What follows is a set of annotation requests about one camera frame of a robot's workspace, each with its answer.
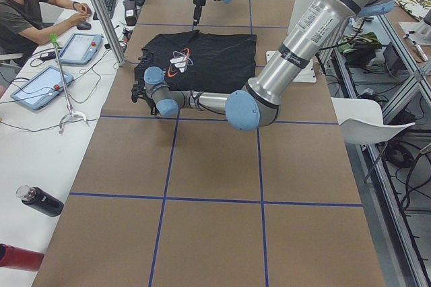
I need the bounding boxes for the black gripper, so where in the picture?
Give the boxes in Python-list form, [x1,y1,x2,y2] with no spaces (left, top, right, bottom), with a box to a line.
[193,0,205,26]
[131,80,158,115]

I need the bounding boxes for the black graphic t-shirt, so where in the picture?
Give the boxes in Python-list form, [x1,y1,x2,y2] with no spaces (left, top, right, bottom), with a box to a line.
[134,30,257,94]

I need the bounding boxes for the black box with label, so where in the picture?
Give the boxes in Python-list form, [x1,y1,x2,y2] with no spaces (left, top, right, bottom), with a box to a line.
[123,0,137,26]

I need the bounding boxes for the far blue teach pendant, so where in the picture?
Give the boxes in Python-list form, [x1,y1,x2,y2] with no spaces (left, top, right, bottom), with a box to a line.
[59,33,103,65]

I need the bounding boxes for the blue teach pendant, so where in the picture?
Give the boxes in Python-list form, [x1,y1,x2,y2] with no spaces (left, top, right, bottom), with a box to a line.
[59,33,103,65]
[10,65,63,110]

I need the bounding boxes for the metal stand with green tip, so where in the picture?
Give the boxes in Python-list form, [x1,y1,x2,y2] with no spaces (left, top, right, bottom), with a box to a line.
[50,33,88,134]

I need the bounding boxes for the black computer mouse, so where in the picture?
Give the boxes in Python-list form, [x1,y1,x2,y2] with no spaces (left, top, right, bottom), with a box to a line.
[76,22,92,30]

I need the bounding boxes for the near blue teach pendant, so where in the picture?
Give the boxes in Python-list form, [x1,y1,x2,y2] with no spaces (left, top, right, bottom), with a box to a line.
[10,65,63,110]

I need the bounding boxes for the seated person in grey shirt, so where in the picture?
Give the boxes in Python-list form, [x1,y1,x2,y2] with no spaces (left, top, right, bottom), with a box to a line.
[1,0,92,67]

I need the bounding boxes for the black water bottle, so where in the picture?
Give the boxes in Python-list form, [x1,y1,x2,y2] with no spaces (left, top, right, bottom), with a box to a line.
[15,185,64,217]

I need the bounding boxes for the camouflage cloth pile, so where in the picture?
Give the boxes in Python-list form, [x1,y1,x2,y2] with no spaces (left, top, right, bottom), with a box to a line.
[337,32,382,67]

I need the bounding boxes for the white plastic chair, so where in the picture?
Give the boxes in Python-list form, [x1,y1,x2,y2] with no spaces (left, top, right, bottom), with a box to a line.
[331,98,416,145]

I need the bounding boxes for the red bottle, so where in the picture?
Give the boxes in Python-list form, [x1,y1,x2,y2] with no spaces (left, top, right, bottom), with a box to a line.
[1,243,44,272]

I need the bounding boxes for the aluminium frame post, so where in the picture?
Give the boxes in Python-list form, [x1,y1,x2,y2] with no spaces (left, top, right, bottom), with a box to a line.
[90,0,126,67]

